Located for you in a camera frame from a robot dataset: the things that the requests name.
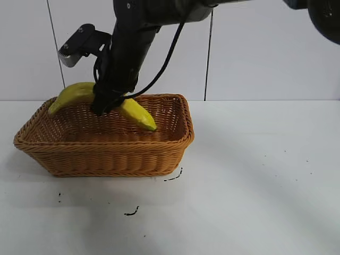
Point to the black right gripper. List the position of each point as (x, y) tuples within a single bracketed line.
[(130, 50)]

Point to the yellow banana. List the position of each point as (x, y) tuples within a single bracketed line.
[(77, 91)]

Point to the tan woven wicker basket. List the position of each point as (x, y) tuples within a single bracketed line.
[(106, 156)]

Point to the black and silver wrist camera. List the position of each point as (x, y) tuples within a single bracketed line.
[(77, 45)]

